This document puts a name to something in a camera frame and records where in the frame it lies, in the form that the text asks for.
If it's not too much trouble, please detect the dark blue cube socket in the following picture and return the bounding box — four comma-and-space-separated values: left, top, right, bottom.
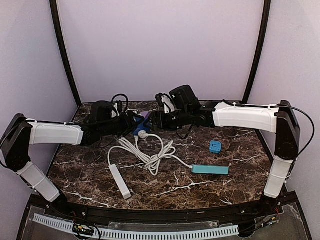
132, 122, 151, 136

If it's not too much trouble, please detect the light blue plug adapter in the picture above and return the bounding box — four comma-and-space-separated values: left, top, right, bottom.
209, 140, 222, 154

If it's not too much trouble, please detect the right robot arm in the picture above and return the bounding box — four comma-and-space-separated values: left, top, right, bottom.
144, 99, 302, 199

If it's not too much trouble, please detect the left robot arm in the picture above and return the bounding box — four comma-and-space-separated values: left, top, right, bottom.
0, 111, 145, 203

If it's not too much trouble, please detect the purple power strip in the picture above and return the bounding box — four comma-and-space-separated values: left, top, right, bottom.
140, 111, 151, 119

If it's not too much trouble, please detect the teal power strip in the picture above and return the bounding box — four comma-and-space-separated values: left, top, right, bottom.
191, 165, 229, 175

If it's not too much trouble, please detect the white power strip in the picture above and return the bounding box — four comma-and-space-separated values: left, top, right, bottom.
109, 164, 132, 200

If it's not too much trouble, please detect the left circuit board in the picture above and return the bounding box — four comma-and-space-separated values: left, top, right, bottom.
72, 223, 94, 236

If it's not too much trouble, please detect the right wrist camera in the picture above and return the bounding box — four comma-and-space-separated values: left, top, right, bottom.
169, 84, 201, 112

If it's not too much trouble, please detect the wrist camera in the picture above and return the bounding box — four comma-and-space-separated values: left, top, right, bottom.
169, 84, 201, 112
89, 100, 118, 124

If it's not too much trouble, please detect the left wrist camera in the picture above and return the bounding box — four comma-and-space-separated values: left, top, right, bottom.
89, 100, 118, 124

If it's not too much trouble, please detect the teal strip white cable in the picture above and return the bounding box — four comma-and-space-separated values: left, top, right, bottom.
133, 130, 194, 176

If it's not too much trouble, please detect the black front rail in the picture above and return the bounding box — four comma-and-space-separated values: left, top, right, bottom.
54, 201, 263, 225

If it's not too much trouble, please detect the white slotted cable duct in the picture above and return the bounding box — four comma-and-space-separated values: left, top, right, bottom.
32, 213, 239, 240

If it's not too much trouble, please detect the right black frame post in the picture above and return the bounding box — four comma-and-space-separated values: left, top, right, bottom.
241, 0, 272, 104

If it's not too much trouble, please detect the black frame post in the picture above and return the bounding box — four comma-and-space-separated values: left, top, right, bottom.
241, 0, 272, 104
49, 0, 82, 108

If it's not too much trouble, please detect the left black frame post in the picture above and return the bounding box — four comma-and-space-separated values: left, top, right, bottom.
49, 0, 82, 108

